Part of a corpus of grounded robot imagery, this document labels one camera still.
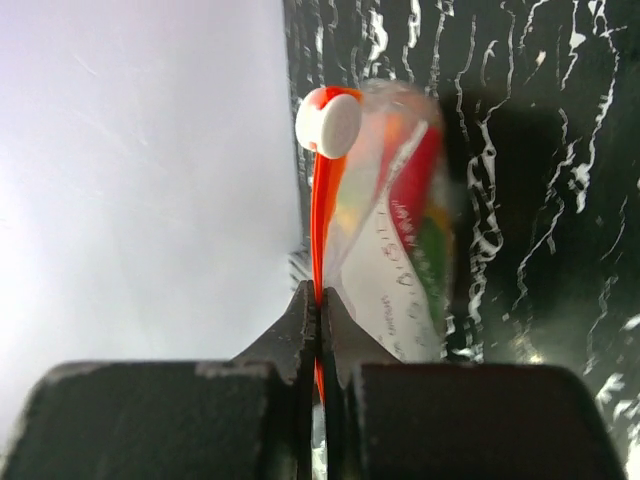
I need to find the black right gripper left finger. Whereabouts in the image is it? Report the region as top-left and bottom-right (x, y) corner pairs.
(1, 281), (316, 479)

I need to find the black marble pattern mat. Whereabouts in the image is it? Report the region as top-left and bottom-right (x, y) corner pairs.
(284, 1), (639, 479)

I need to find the clear zip top bag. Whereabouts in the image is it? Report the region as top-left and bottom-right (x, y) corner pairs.
(294, 79), (456, 406)

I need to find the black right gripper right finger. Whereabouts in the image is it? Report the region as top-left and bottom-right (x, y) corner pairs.
(319, 289), (625, 479)

